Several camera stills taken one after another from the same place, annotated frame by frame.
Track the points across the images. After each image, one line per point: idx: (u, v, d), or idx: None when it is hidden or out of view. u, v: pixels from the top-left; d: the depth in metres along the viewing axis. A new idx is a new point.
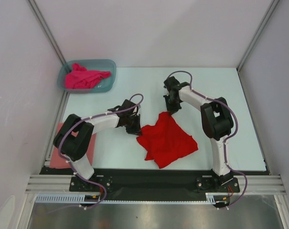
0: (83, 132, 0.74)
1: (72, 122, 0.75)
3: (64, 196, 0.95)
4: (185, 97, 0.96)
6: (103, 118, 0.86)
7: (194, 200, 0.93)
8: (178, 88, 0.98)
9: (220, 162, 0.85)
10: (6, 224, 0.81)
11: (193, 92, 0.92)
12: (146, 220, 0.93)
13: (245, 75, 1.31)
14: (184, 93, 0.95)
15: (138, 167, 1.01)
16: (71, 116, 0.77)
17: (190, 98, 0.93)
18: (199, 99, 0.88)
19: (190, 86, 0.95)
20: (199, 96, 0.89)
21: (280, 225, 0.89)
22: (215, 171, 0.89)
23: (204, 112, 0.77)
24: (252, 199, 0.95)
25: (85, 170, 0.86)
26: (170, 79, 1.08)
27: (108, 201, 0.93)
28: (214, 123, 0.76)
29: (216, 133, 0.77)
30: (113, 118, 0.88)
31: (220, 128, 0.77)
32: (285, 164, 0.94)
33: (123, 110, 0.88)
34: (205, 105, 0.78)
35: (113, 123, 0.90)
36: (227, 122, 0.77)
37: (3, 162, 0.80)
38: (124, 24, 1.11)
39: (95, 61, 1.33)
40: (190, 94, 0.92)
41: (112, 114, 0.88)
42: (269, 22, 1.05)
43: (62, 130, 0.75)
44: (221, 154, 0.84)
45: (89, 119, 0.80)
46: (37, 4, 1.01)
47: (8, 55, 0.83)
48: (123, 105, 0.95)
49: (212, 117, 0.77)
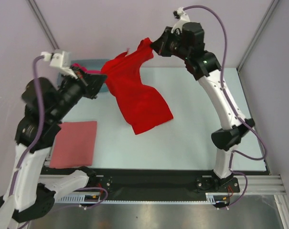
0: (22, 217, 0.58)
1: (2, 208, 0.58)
3: (63, 196, 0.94)
4: (206, 85, 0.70)
6: (21, 178, 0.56)
7: (194, 200, 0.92)
8: (205, 71, 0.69)
9: (224, 167, 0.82)
10: None
11: (223, 91, 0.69)
12: (147, 220, 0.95)
13: (245, 75, 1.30)
14: (211, 87, 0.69)
15: (138, 167, 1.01)
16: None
17: (213, 93, 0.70)
18: (227, 111, 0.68)
19: (221, 77, 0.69)
20: (229, 105, 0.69)
21: (280, 225, 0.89)
22: (217, 173, 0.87)
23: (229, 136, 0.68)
24: (252, 198, 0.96)
25: (78, 182, 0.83)
26: (199, 37, 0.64)
27: (108, 201, 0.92)
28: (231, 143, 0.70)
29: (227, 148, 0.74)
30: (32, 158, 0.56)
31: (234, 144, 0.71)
32: (285, 164, 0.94)
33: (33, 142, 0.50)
34: (233, 131, 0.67)
35: (41, 151, 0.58)
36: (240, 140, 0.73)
37: (2, 162, 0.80)
38: (124, 24, 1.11)
39: (95, 61, 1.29)
40: (217, 91, 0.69)
41: (25, 156, 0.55)
42: (270, 22, 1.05)
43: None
44: (226, 161, 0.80)
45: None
46: (37, 4, 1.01)
47: (8, 55, 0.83)
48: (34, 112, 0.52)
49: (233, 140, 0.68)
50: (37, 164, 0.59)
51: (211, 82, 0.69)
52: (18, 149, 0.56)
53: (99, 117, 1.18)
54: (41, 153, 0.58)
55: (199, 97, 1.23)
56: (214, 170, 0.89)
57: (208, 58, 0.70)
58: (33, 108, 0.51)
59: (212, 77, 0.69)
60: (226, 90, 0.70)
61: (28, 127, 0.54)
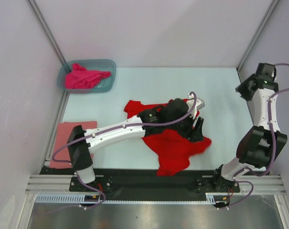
0: (78, 151, 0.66)
1: (75, 135, 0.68)
3: (64, 196, 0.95)
4: (256, 98, 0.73)
6: (117, 131, 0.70)
7: (193, 200, 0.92)
8: (261, 87, 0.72)
9: (230, 173, 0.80)
10: (6, 224, 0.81)
11: (268, 102, 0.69)
12: (146, 220, 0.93)
13: (244, 75, 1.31)
14: (258, 96, 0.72)
15: (138, 167, 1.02)
16: (78, 128, 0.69)
17: (258, 104, 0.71)
18: (262, 115, 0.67)
19: (274, 94, 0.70)
20: (268, 112, 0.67)
21: (280, 225, 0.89)
22: (222, 170, 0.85)
23: (250, 132, 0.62)
24: (252, 198, 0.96)
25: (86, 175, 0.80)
26: (266, 66, 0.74)
27: (109, 201, 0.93)
28: (250, 150, 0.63)
29: (244, 157, 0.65)
30: (136, 131, 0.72)
31: (254, 157, 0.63)
32: (285, 163, 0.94)
33: (153, 124, 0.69)
34: (257, 128, 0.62)
35: (139, 133, 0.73)
36: (264, 158, 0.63)
37: (3, 162, 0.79)
38: (124, 24, 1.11)
39: (94, 61, 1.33)
40: (262, 101, 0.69)
41: (137, 126, 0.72)
42: (269, 22, 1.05)
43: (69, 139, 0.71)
44: (234, 171, 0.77)
45: (91, 137, 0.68)
46: (37, 4, 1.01)
47: (8, 55, 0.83)
48: (165, 109, 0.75)
49: (253, 142, 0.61)
50: (129, 136, 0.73)
51: (261, 92, 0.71)
52: (133, 119, 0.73)
53: (100, 117, 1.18)
54: (138, 134, 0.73)
55: (199, 97, 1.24)
56: (222, 165, 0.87)
57: (271, 83, 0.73)
58: (167, 112, 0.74)
59: (265, 91, 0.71)
60: (271, 103, 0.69)
61: (152, 117, 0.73)
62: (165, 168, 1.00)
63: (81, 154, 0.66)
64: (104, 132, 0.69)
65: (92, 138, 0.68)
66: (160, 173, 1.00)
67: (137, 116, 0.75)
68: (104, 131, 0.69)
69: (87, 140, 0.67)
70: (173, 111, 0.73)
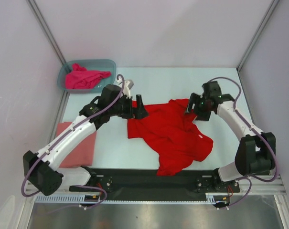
0: (40, 175, 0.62)
1: (29, 162, 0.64)
3: (64, 196, 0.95)
4: (223, 112, 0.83)
6: (70, 136, 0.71)
7: (194, 201, 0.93)
8: (220, 100, 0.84)
9: (231, 177, 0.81)
10: (6, 224, 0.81)
11: (235, 111, 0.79)
12: (146, 220, 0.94)
13: (245, 75, 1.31)
14: (225, 111, 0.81)
15: (138, 167, 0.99)
16: (28, 153, 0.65)
17: (229, 117, 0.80)
18: (241, 126, 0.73)
19: (234, 103, 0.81)
20: (243, 121, 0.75)
21: (280, 225, 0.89)
22: (220, 175, 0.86)
23: (243, 145, 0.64)
24: (252, 198, 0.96)
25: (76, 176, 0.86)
26: (211, 84, 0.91)
27: (109, 201, 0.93)
28: (251, 161, 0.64)
29: (250, 171, 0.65)
30: (85, 127, 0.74)
31: (258, 168, 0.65)
32: (285, 164, 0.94)
33: (97, 113, 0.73)
34: (247, 138, 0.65)
35: (92, 127, 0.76)
36: (266, 163, 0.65)
37: (2, 162, 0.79)
38: (124, 24, 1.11)
39: (94, 61, 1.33)
40: (231, 112, 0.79)
41: (85, 121, 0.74)
42: (269, 22, 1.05)
43: (25, 170, 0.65)
44: (233, 176, 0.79)
45: (46, 155, 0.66)
46: (37, 4, 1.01)
47: (8, 55, 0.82)
48: (103, 98, 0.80)
49: (251, 153, 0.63)
50: (83, 135, 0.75)
51: (224, 107, 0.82)
52: (78, 119, 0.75)
53: None
54: (91, 129, 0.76)
55: None
56: (219, 169, 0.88)
57: (224, 96, 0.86)
58: (106, 101, 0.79)
59: (226, 104, 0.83)
60: (238, 111, 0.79)
61: (94, 108, 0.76)
62: (165, 168, 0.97)
63: (45, 176, 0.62)
64: (57, 144, 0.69)
65: (48, 155, 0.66)
66: (160, 173, 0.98)
67: (80, 114, 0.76)
68: (57, 144, 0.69)
69: (45, 160, 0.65)
70: (112, 97, 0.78)
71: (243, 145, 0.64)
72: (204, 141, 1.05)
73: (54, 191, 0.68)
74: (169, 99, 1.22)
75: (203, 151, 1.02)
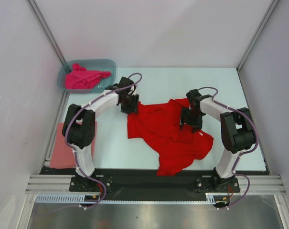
0: (86, 120, 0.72)
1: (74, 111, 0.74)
3: (64, 196, 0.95)
4: (206, 107, 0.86)
6: (104, 99, 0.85)
7: (194, 201, 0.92)
8: (200, 98, 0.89)
9: (229, 168, 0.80)
10: (6, 224, 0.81)
11: (214, 102, 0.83)
12: (147, 220, 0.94)
13: (245, 75, 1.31)
14: (206, 103, 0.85)
15: (139, 167, 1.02)
16: (71, 106, 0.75)
17: (211, 109, 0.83)
18: (219, 109, 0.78)
19: (212, 96, 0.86)
20: (219, 105, 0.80)
21: (280, 225, 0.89)
22: (219, 172, 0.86)
23: (223, 119, 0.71)
24: (252, 199, 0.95)
25: (88, 163, 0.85)
26: (192, 91, 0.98)
27: (108, 201, 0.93)
28: (235, 134, 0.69)
29: (235, 145, 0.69)
30: (113, 97, 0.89)
31: (242, 141, 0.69)
32: (285, 164, 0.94)
33: (122, 88, 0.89)
34: (226, 113, 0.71)
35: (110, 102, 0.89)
36: (249, 136, 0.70)
37: (2, 162, 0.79)
38: (124, 24, 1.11)
39: (94, 61, 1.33)
40: (210, 104, 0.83)
41: (111, 93, 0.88)
42: (269, 22, 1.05)
43: (66, 121, 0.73)
44: (230, 165, 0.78)
45: (89, 106, 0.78)
46: (37, 5, 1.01)
47: (7, 56, 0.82)
48: (121, 83, 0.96)
49: (231, 125, 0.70)
50: (108, 104, 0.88)
51: (205, 102, 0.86)
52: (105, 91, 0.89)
53: (99, 117, 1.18)
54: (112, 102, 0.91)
55: None
56: (216, 168, 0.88)
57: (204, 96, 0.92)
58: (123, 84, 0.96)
59: (206, 99, 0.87)
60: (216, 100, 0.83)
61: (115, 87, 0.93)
62: (165, 168, 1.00)
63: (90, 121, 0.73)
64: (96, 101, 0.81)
65: (90, 106, 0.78)
66: (160, 173, 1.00)
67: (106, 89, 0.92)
68: (95, 101, 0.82)
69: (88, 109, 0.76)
70: (129, 83, 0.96)
71: (222, 119, 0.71)
72: (204, 139, 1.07)
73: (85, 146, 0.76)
74: (169, 99, 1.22)
75: (203, 149, 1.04)
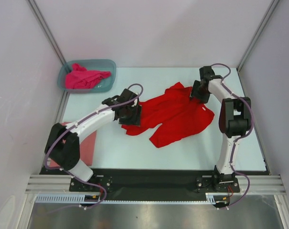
0: (67, 145, 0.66)
1: (58, 132, 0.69)
3: (64, 196, 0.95)
4: (212, 88, 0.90)
6: (93, 118, 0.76)
7: (194, 201, 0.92)
8: (210, 78, 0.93)
9: (226, 161, 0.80)
10: (6, 224, 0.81)
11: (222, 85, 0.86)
12: (147, 220, 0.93)
13: (245, 75, 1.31)
14: (214, 85, 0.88)
15: (138, 167, 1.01)
16: (56, 126, 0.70)
17: (217, 91, 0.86)
18: (224, 93, 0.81)
19: (222, 78, 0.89)
20: (226, 89, 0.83)
21: (280, 225, 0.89)
22: (219, 168, 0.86)
23: (223, 104, 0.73)
24: (252, 199, 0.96)
25: (82, 171, 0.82)
26: (206, 68, 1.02)
27: (108, 201, 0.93)
28: (230, 119, 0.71)
29: (228, 129, 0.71)
30: (108, 113, 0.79)
31: (236, 127, 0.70)
32: (285, 164, 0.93)
33: (121, 104, 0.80)
34: (228, 99, 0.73)
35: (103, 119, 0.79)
36: (244, 123, 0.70)
37: (2, 162, 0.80)
38: (124, 25, 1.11)
39: (94, 61, 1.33)
40: (218, 86, 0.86)
41: (107, 109, 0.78)
42: (269, 22, 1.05)
43: (49, 141, 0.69)
44: (228, 154, 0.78)
45: (74, 127, 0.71)
46: (37, 5, 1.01)
47: (8, 56, 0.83)
48: (123, 96, 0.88)
49: (230, 110, 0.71)
50: (101, 122, 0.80)
51: (213, 82, 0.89)
52: (100, 106, 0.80)
53: None
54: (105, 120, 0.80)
55: None
56: (217, 165, 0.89)
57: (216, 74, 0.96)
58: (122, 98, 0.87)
59: (215, 80, 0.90)
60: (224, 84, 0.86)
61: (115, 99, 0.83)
62: (156, 134, 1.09)
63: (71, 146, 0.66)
64: (85, 121, 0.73)
65: (75, 128, 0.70)
66: (152, 139, 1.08)
67: (102, 103, 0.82)
68: (83, 121, 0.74)
69: (73, 131, 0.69)
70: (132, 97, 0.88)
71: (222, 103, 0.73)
72: (202, 118, 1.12)
73: (69, 168, 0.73)
74: (165, 89, 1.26)
75: (198, 126, 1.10)
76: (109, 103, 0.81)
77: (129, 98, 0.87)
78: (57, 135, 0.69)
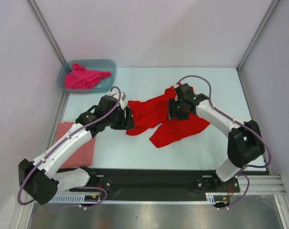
0: (36, 183, 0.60)
1: (25, 171, 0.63)
3: (64, 196, 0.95)
4: (203, 113, 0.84)
6: (66, 144, 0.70)
7: (194, 201, 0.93)
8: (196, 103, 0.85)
9: (230, 174, 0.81)
10: (6, 224, 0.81)
11: (214, 109, 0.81)
12: (147, 220, 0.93)
13: (245, 75, 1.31)
14: (205, 111, 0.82)
15: (138, 167, 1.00)
16: (23, 162, 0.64)
17: (212, 117, 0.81)
18: (224, 121, 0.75)
19: (210, 101, 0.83)
20: (224, 116, 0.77)
21: (280, 225, 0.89)
22: (220, 176, 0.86)
23: (232, 139, 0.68)
24: (252, 199, 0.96)
25: (77, 180, 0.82)
26: (185, 88, 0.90)
27: (108, 201, 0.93)
28: (244, 152, 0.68)
29: (244, 161, 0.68)
30: (82, 135, 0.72)
31: (251, 157, 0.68)
32: (285, 164, 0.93)
33: (95, 121, 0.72)
34: (234, 132, 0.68)
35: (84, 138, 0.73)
36: (257, 150, 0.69)
37: (2, 162, 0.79)
38: (124, 24, 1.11)
39: (94, 61, 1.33)
40: (211, 112, 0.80)
41: (80, 130, 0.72)
42: (269, 22, 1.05)
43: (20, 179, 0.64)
44: (234, 172, 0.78)
45: (42, 163, 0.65)
46: (37, 5, 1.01)
47: (8, 56, 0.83)
48: (100, 107, 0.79)
49: (241, 144, 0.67)
50: (79, 144, 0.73)
51: (202, 107, 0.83)
52: (74, 126, 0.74)
53: None
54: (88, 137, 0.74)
55: None
56: (216, 171, 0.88)
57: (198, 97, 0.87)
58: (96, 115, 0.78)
59: (204, 104, 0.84)
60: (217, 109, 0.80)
61: (90, 116, 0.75)
62: (155, 134, 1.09)
63: (39, 184, 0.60)
64: (52, 153, 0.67)
65: (43, 164, 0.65)
66: (152, 139, 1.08)
67: (76, 121, 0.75)
68: (51, 153, 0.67)
69: (41, 168, 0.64)
70: (109, 107, 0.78)
71: (231, 139, 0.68)
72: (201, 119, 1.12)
73: (47, 202, 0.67)
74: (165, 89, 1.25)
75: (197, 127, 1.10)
76: (83, 122, 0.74)
77: (107, 110, 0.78)
78: (24, 174, 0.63)
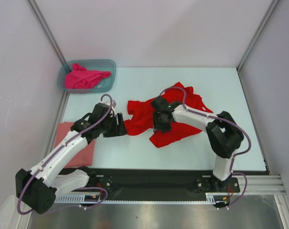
0: (34, 192, 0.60)
1: (23, 181, 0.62)
3: (64, 196, 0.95)
4: (180, 117, 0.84)
6: (62, 152, 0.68)
7: (194, 201, 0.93)
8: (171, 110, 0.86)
9: (226, 170, 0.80)
10: (6, 224, 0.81)
11: (189, 111, 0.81)
12: (147, 220, 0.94)
13: (245, 75, 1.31)
14: (180, 114, 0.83)
15: (138, 167, 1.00)
16: (20, 172, 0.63)
17: (188, 119, 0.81)
18: (198, 119, 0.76)
19: (184, 105, 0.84)
20: (198, 114, 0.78)
21: (280, 225, 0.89)
22: (218, 176, 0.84)
23: (209, 132, 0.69)
24: (252, 198, 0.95)
25: (77, 182, 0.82)
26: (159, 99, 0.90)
27: (109, 201, 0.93)
28: (225, 142, 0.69)
29: (229, 151, 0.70)
30: (78, 141, 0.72)
31: (233, 145, 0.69)
32: (285, 164, 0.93)
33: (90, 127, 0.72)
34: (210, 125, 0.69)
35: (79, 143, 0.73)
36: (237, 138, 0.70)
37: (2, 162, 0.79)
38: (124, 24, 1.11)
39: (94, 61, 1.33)
40: (186, 114, 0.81)
41: (76, 136, 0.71)
42: (269, 21, 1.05)
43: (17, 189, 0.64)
44: (227, 166, 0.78)
45: (39, 171, 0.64)
46: (37, 5, 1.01)
47: (8, 56, 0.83)
48: (94, 113, 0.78)
49: (220, 136, 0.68)
50: (75, 150, 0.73)
51: (178, 111, 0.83)
52: (69, 133, 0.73)
53: None
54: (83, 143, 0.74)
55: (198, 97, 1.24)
56: (213, 172, 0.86)
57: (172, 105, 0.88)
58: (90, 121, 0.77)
59: (178, 108, 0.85)
60: (190, 109, 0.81)
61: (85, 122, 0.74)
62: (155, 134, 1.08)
63: (37, 194, 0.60)
64: (49, 161, 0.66)
65: (40, 172, 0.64)
66: (152, 139, 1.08)
67: (71, 129, 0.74)
68: (49, 161, 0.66)
69: (39, 177, 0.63)
70: (103, 113, 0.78)
71: (209, 132, 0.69)
72: None
73: (46, 209, 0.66)
74: (164, 89, 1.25)
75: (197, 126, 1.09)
76: (78, 129, 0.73)
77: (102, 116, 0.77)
78: (22, 184, 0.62)
